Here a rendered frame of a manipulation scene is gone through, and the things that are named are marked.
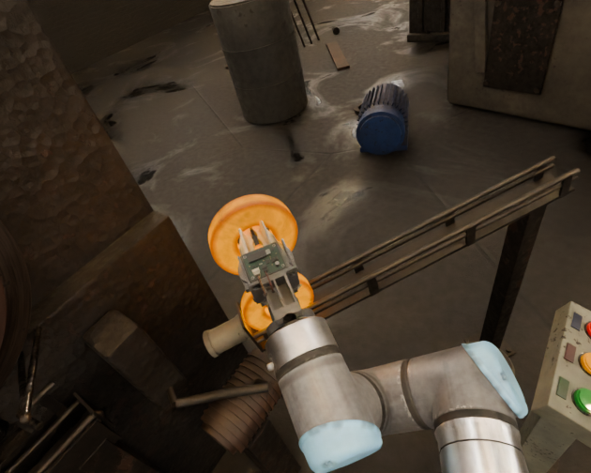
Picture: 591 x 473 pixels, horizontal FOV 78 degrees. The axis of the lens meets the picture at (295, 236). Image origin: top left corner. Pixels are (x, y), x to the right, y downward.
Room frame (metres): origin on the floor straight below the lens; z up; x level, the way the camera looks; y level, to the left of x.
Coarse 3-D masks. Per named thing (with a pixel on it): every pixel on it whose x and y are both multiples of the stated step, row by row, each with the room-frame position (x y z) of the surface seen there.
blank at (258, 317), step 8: (304, 280) 0.50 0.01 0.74; (304, 288) 0.49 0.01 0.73; (248, 296) 0.48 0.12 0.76; (296, 296) 0.49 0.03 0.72; (304, 296) 0.49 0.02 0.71; (312, 296) 0.49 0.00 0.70; (248, 304) 0.47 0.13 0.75; (256, 304) 0.47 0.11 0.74; (304, 304) 0.49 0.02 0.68; (248, 312) 0.47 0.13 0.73; (256, 312) 0.47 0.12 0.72; (264, 312) 0.48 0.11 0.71; (248, 320) 0.47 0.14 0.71; (256, 320) 0.47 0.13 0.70; (264, 320) 0.47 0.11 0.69; (256, 328) 0.47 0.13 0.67
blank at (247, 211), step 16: (224, 208) 0.49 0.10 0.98; (240, 208) 0.48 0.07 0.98; (256, 208) 0.48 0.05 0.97; (272, 208) 0.48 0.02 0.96; (224, 224) 0.47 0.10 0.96; (240, 224) 0.47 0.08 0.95; (256, 224) 0.48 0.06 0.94; (272, 224) 0.48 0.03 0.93; (288, 224) 0.48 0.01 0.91; (208, 240) 0.48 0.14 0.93; (224, 240) 0.47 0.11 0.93; (288, 240) 0.48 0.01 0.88; (224, 256) 0.46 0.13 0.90
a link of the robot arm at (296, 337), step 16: (304, 320) 0.28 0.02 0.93; (320, 320) 0.28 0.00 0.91; (272, 336) 0.27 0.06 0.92; (288, 336) 0.26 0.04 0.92; (304, 336) 0.26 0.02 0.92; (320, 336) 0.26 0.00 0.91; (272, 352) 0.26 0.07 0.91; (288, 352) 0.24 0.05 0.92; (304, 352) 0.24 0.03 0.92; (272, 368) 0.25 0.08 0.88
